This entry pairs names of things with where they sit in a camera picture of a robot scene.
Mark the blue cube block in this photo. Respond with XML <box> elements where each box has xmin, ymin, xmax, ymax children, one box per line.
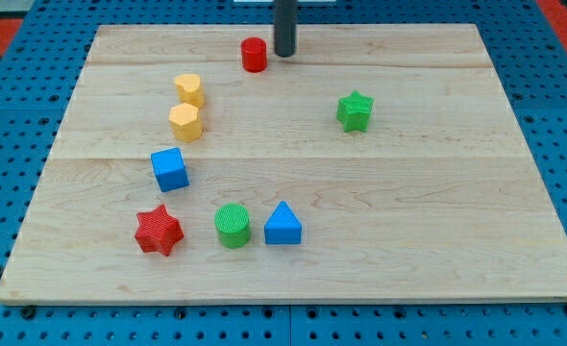
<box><xmin>151</xmin><ymin>147</ymin><xmax>189</xmax><ymax>192</ymax></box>

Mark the green cylinder block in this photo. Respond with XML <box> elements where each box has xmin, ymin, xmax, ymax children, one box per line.
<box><xmin>214</xmin><ymin>203</ymin><xmax>251</xmax><ymax>249</ymax></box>

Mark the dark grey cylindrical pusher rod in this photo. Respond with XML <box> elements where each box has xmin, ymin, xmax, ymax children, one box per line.
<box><xmin>273</xmin><ymin>0</ymin><xmax>297</xmax><ymax>58</ymax></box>

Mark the blue triangle block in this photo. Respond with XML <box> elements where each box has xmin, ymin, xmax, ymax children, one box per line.
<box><xmin>264</xmin><ymin>201</ymin><xmax>303</xmax><ymax>245</ymax></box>

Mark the yellow heart block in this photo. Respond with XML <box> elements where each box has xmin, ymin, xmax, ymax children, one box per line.
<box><xmin>174</xmin><ymin>74</ymin><xmax>205</xmax><ymax>108</ymax></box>

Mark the red star block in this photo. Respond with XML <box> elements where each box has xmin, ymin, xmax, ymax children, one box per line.
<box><xmin>135</xmin><ymin>204</ymin><xmax>185</xmax><ymax>257</ymax></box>

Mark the light wooden board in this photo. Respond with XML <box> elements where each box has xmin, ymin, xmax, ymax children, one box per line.
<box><xmin>0</xmin><ymin>24</ymin><xmax>567</xmax><ymax>306</ymax></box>

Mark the red cylinder block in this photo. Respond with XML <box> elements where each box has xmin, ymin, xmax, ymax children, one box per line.
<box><xmin>240</xmin><ymin>37</ymin><xmax>267</xmax><ymax>73</ymax></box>

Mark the yellow hexagon block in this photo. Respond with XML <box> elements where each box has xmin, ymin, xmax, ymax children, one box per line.
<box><xmin>168</xmin><ymin>103</ymin><xmax>203</xmax><ymax>143</ymax></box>

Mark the green star block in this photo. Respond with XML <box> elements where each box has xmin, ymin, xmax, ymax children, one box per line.
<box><xmin>336</xmin><ymin>90</ymin><xmax>374</xmax><ymax>133</ymax></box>

